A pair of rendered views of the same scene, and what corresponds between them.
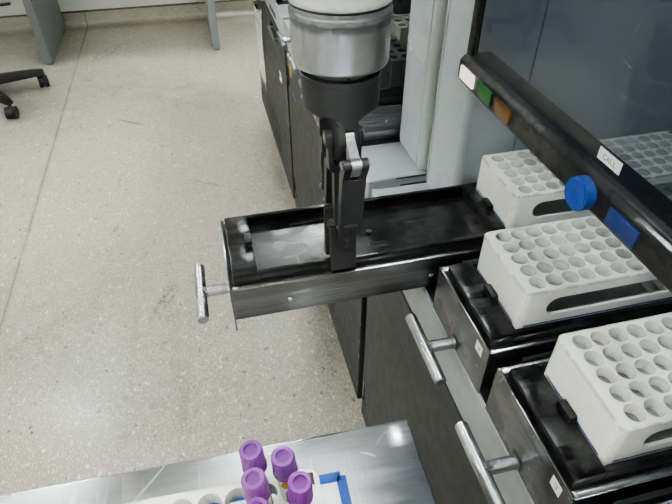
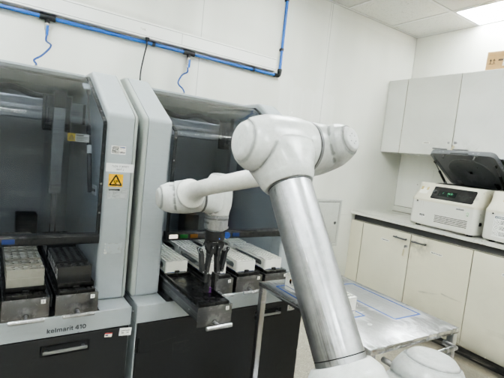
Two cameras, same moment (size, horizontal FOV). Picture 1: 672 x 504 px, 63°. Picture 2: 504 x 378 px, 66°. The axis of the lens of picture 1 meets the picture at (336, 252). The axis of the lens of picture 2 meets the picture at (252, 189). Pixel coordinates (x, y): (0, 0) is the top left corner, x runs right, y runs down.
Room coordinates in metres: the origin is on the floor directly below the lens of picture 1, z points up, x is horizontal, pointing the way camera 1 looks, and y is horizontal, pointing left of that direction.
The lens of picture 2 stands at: (0.89, 1.40, 1.34)
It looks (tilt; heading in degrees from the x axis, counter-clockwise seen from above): 5 degrees down; 249
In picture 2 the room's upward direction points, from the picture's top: 6 degrees clockwise
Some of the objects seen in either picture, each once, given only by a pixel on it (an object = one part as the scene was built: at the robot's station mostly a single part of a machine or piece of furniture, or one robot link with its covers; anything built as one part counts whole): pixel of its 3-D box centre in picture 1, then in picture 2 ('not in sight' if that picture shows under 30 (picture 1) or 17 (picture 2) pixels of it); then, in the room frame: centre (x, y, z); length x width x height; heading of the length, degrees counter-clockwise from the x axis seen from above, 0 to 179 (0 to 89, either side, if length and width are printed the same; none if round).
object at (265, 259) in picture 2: not in sight; (255, 256); (0.17, -0.39, 0.83); 0.30 x 0.10 x 0.06; 104
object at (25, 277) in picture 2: not in sight; (25, 277); (1.13, -0.05, 0.85); 0.12 x 0.02 x 0.06; 14
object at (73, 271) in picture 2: (386, 65); (74, 273); (0.98, -0.09, 0.85); 0.12 x 0.02 x 0.06; 14
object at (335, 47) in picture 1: (340, 34); (216, 222); (0.50, 0.00, 1.07); 0.09 x 0.09 x 0.06
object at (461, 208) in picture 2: not in sight; (465, 191); (-1.89, -1.02, 1.22); 0.62 x 0.56 x 0.64; 12
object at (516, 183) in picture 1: (593, 180); (163, 258); (0.63, -0.35, 0.83); 0.30 x 0.10 x 0.06; 104
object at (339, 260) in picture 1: (342, 244); (214, 281); (0.48, -0.01, 0.84); 0.03 x 0.01 x 0.07; 104
